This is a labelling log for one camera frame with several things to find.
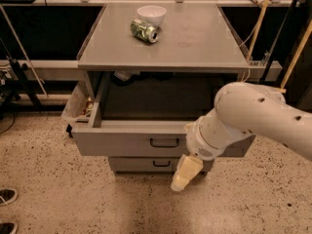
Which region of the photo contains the grey drawer cabinet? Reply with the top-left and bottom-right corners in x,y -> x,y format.
77,2 -> 251,174

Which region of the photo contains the black drawer handle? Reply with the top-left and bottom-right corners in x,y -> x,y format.
149,138 -> 179,148
152,160 -> 171,168

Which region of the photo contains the green crushed soda can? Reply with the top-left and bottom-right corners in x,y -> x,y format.
131,19 -> 158,44

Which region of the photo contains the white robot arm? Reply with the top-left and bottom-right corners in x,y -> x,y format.
171,82 -> 312,192

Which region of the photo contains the wooden stick frame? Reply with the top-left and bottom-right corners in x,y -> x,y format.
246,0 -> 312,94

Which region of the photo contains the white packet in drawer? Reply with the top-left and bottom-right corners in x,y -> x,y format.
114,70 -> 139,82

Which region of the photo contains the black lower drawer handle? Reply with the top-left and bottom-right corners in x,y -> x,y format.
152,160 -> 171,168

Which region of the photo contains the black tripod stand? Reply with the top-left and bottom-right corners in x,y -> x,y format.
0,37 -> 42,109

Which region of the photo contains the grey top drawer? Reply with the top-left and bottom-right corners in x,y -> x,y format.
72,73 -> 225,158

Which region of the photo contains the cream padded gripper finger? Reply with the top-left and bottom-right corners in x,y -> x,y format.
171,154 -> 204,192

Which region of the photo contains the clear plastic bin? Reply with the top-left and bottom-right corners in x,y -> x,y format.
61,81 -> 93,127

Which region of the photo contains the grey drawer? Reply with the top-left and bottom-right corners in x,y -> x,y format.
72,73 -> 225,158
107,155 -> 215,174

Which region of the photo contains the black top drawer handle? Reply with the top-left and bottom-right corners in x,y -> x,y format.
149,138 -> 179,148

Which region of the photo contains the white ceramic bowl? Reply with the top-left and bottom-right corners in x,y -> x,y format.
136,5 -> 167,27

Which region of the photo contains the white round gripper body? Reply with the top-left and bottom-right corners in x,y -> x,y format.
184,109 -> 252,161

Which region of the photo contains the grey sneaker upper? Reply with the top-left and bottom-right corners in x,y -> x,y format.
0,188 -> 19,206

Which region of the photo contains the grey lower drawer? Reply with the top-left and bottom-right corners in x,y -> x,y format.
107,155 -> 215,174

